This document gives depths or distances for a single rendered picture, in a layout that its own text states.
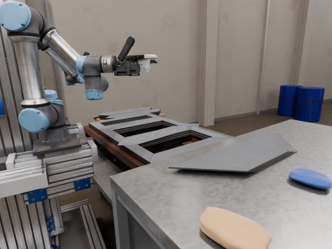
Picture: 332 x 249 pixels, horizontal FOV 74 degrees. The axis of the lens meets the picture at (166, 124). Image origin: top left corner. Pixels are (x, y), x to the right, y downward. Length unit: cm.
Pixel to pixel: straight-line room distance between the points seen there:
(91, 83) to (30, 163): 53
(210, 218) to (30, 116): 85
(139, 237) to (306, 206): 64
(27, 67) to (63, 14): 324
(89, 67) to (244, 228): 83
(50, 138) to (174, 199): 79
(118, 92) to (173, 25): 179
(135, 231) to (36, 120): 63
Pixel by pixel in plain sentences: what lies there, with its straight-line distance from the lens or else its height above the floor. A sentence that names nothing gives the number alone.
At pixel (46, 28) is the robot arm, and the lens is 122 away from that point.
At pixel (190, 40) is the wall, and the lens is 516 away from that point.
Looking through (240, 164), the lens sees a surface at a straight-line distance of 85.
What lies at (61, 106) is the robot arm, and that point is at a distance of 126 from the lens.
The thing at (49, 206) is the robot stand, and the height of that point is 56.
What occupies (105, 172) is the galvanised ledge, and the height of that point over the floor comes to 68.
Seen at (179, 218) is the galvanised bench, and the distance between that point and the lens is 61.
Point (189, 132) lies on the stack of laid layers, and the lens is 197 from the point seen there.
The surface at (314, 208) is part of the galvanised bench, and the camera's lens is 74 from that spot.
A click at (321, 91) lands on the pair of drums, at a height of 75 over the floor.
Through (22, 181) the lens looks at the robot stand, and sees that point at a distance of 121.
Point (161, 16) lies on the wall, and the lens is 485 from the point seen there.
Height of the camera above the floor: 143
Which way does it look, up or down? 15 degrees down
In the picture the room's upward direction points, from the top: 1 degrees counter-clockwise
